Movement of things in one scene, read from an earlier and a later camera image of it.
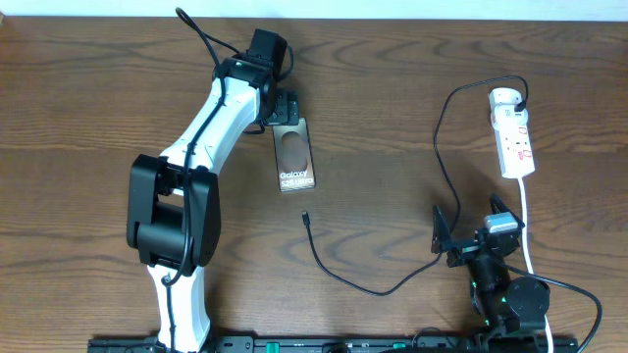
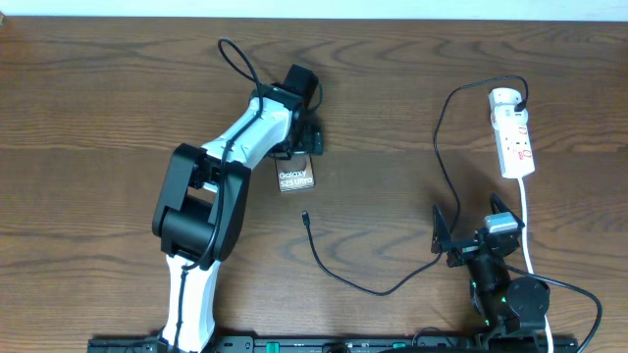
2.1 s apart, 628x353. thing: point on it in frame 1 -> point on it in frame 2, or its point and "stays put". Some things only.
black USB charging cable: (521, 107) stays put
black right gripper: (463, 251) stays put
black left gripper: (286, 108) -> (308, 140)
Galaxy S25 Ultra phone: (294, 159) stays put
